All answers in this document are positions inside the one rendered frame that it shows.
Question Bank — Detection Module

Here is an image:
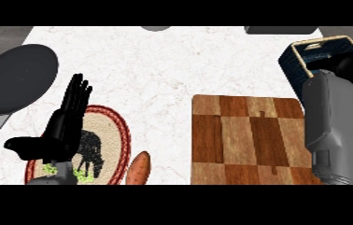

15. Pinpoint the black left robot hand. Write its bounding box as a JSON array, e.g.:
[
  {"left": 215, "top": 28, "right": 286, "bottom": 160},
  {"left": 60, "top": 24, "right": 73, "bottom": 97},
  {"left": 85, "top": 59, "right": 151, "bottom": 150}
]
[{"left": 4, "top": 73, "right": 94, "bottom": 165}]

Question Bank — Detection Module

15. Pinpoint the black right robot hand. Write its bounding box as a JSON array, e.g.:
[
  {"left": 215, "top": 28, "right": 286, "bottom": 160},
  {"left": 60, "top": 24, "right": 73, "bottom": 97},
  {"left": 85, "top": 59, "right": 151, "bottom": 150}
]
[{"left": 317, "top": 51, "right": 353, "bottom": 80}]

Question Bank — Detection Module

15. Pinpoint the dark blue wicker basket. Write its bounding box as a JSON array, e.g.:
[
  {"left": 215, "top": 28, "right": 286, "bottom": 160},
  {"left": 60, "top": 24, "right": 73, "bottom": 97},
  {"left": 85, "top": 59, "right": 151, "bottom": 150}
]
[{"left": 278, "top": 35, "right": 353, "bottom": 105}]

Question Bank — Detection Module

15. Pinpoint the brown wooden cutting board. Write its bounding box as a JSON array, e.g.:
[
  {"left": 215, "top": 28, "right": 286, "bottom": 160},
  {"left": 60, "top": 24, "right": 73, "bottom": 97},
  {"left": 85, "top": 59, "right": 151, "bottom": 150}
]
[{"left": 191, "top": 93, "right": 324, "bottom": 186}]

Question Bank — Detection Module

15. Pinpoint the oval red-rimmed horse placemat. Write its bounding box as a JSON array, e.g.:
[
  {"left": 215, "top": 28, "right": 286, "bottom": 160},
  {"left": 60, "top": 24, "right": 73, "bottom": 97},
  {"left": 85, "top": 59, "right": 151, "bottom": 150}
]
[{"left": 24, "top": 105, "right": 135, "bottom": 186}]

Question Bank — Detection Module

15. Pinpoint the dark grey flat appliance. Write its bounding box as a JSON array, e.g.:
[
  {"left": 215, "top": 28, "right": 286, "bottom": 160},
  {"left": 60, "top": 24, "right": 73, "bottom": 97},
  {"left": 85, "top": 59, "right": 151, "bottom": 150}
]
[{"left": 243, "top": 25, "right": 323, "bottom": 35}]

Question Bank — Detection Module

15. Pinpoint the dark grey round pan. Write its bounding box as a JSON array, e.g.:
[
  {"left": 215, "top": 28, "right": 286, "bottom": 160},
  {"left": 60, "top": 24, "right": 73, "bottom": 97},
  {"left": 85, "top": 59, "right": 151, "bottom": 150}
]
[{"left": 0, "top": 43, "right": 61, "bottom": 130}]

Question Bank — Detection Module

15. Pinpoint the orange sweet potato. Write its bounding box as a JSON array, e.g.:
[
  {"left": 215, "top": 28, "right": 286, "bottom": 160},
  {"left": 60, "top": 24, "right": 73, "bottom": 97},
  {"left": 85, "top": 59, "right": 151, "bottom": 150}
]
[{"left": 125, "top": 150, "right": 154, "bottom": 186}]

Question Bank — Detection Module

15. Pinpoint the small grey rounded object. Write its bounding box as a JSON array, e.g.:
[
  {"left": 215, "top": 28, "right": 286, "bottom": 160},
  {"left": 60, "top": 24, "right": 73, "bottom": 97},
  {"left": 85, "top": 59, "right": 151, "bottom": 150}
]
[{"left": 139, "top": 25, "right": 173, "bottom": 33}]

